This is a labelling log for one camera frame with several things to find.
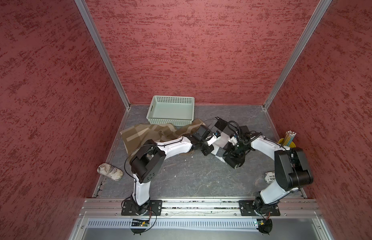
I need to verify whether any brown beige plaid scarf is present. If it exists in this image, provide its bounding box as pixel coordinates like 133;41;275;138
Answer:
121;119;205;154

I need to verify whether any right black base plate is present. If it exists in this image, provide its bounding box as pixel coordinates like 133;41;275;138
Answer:
239;199;281;218

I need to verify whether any black white checkered scarf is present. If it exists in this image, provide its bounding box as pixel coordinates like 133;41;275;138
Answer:
211;119;234;165

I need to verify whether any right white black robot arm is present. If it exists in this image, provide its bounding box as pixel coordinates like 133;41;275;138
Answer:
223;133;314;217

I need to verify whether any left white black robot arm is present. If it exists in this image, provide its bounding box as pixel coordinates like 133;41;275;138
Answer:
130;125;221;216

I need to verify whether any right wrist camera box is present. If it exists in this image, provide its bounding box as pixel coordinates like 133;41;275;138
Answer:
240;126;251;138

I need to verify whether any rolled beige patterned cloth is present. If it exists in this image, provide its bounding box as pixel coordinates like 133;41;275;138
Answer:
97;163;124;182

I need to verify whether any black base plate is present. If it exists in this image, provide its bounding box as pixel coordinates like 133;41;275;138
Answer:
239;199;281;218
121;198;163;217

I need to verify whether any light green plastic basket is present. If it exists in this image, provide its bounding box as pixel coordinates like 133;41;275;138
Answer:
147;96;195;127

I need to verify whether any bundle of coloured pencils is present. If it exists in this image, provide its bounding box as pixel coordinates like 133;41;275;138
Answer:
282;131;297;147

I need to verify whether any aluminium front rail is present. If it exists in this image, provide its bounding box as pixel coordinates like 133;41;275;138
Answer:
69;197;333;240

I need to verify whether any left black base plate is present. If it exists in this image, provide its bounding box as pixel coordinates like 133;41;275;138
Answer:
121;198;163;217

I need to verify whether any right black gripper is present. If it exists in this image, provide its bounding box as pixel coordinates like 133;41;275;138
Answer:
222;141;252;159

